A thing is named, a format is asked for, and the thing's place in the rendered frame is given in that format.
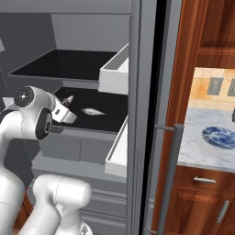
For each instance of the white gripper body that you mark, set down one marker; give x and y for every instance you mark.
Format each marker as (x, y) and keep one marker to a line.
(63, 113)

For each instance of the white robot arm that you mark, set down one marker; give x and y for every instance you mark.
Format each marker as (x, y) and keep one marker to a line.
(18, 122)

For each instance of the grey pink fish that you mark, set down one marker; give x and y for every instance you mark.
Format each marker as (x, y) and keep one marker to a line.
(68, 100)

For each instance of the white grey fish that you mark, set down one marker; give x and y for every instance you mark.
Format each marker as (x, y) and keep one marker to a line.
(91, 111)

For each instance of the grey fridge crisper drawer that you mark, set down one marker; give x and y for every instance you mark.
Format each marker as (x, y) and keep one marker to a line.
(59, 147)

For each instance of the white fridge door bin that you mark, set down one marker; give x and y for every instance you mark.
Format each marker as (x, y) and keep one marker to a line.
(114, 78)
(117, 159)

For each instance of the grey fridge door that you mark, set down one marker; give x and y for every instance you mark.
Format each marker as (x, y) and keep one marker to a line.
(137, 91)

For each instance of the grey fridge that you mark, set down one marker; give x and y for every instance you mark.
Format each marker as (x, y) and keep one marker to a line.
(91, 27)

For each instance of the wooden cupboard door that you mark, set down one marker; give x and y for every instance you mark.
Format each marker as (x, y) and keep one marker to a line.
(192, 214)

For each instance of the wooden cabinet side panel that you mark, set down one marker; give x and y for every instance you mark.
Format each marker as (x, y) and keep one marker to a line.
(183, 61)

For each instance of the wooden drawer front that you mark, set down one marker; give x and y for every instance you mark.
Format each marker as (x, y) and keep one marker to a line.
(189, 174)

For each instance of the blue patterned plate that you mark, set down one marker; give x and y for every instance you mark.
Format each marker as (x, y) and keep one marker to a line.
(218, 137)

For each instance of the dark countertop object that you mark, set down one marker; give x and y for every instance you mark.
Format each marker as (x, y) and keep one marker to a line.
(233, 115)

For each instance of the grey wall outlet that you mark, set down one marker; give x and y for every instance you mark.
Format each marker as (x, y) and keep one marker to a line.
(231, 87)
(215, 86)

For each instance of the wooden wall cupboard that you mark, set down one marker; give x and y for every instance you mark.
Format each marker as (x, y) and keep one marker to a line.
(217, 30)

